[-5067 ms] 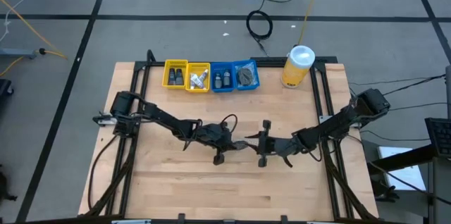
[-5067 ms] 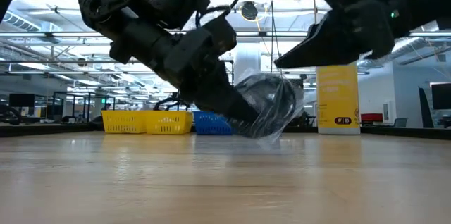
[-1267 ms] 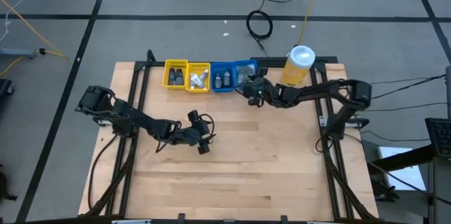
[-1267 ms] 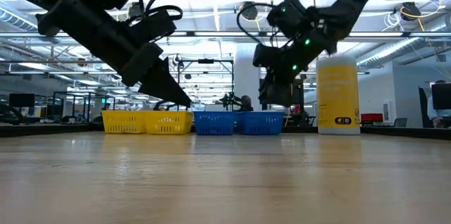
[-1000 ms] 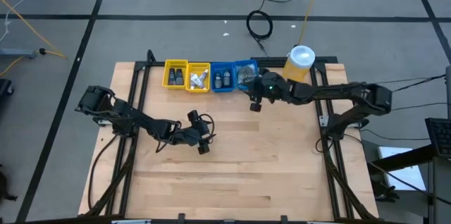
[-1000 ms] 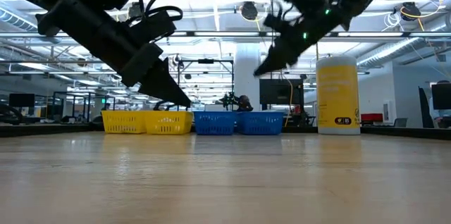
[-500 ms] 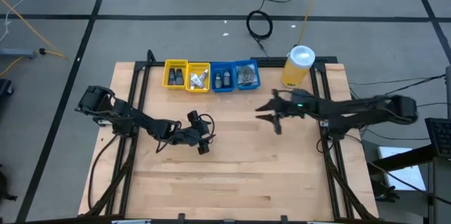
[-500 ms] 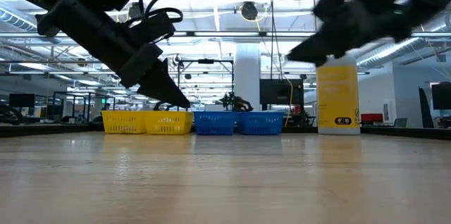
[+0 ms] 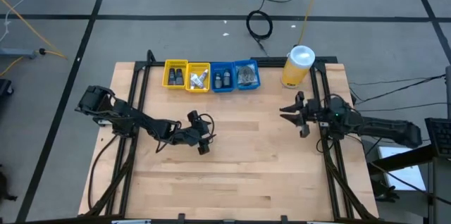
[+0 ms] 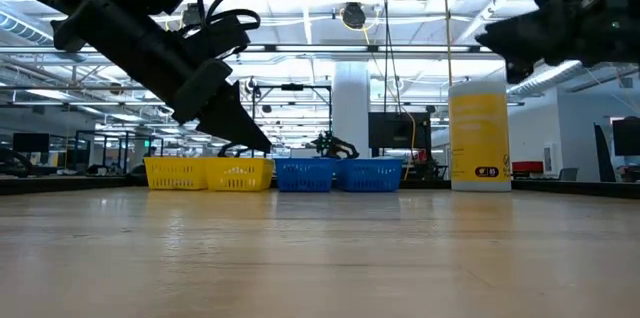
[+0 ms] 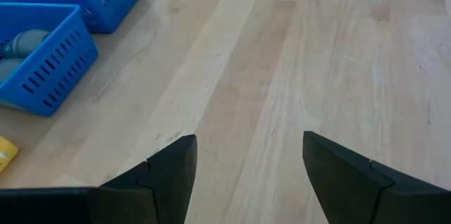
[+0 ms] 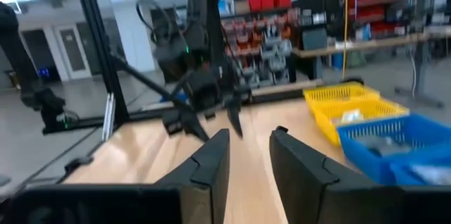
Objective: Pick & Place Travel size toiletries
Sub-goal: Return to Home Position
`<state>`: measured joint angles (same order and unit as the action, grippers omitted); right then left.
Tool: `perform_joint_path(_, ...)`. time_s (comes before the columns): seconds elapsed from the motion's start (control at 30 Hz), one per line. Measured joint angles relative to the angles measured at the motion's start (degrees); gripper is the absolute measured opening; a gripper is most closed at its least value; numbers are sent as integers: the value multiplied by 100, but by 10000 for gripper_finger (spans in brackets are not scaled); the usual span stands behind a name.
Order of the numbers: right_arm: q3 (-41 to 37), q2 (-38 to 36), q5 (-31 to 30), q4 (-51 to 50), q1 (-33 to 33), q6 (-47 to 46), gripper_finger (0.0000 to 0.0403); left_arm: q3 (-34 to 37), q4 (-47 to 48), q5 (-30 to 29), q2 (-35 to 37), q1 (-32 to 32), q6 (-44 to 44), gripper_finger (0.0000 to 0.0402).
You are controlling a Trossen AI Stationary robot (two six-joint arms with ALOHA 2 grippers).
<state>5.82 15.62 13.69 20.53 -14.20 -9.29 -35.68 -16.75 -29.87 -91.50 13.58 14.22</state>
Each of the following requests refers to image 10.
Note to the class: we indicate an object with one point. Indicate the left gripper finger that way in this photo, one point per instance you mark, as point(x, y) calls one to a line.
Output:
point(235, 128)

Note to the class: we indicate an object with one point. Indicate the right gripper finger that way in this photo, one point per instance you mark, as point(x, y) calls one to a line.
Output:
point(525, 43)

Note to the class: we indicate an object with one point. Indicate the small black robot arm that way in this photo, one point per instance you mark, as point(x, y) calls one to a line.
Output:
point(232, 150)
point(332, 147)

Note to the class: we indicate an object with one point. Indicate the yellow plastic basket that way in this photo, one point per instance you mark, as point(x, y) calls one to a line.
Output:
point(239, 174)
point(175, 174)

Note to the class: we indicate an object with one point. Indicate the blue plastic basket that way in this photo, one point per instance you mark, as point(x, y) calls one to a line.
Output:
point(369, 175)
point(305, 175)

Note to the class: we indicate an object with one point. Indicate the yellow white wipes canister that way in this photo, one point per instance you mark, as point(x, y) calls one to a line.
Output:
point(479, 143)

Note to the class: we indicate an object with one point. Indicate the white building pillar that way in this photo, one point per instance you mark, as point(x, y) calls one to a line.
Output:
point(351, 108)

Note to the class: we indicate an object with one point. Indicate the black computer monitor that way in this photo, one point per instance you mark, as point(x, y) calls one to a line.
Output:
point(30, 143)
point(627, 135)

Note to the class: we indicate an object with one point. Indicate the red box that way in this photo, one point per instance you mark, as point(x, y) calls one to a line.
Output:
point(527, 167)

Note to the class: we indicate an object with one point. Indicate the black slanted panel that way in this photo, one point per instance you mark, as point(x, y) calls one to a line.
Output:
point(604, 158)

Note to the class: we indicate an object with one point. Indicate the black metal frame rig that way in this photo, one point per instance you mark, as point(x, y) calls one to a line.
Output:
point(300, 87)

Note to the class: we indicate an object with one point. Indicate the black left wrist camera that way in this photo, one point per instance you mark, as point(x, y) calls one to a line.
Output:
point(220, 33)

